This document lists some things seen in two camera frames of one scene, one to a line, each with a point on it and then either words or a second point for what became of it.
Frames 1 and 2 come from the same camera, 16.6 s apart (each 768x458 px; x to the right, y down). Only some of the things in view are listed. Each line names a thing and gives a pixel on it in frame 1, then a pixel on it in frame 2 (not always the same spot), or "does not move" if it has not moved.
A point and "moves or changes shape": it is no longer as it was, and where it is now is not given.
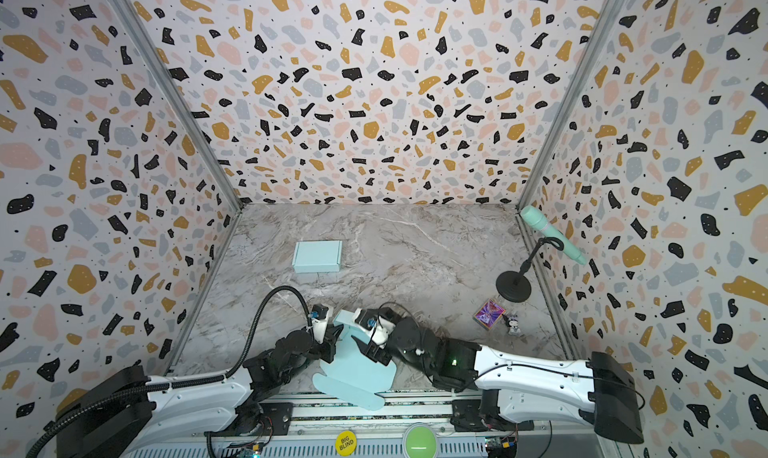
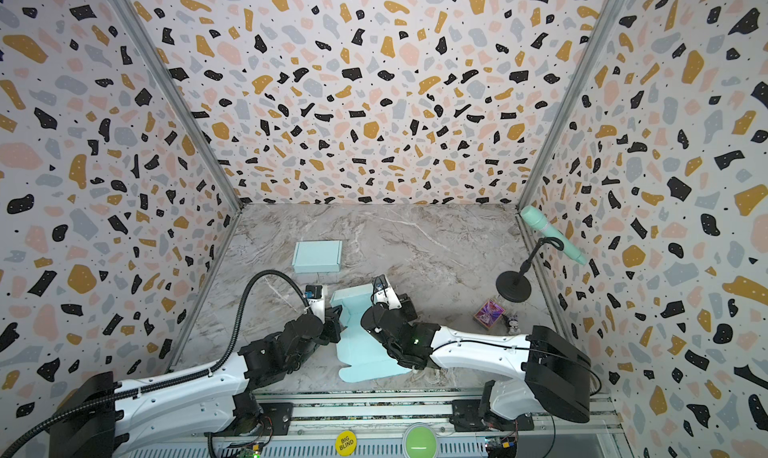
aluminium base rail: [380, 425] does not move
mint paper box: [318, 256] does not move
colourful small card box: [489, 314] does not move
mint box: [354, 377] moves or changes shape
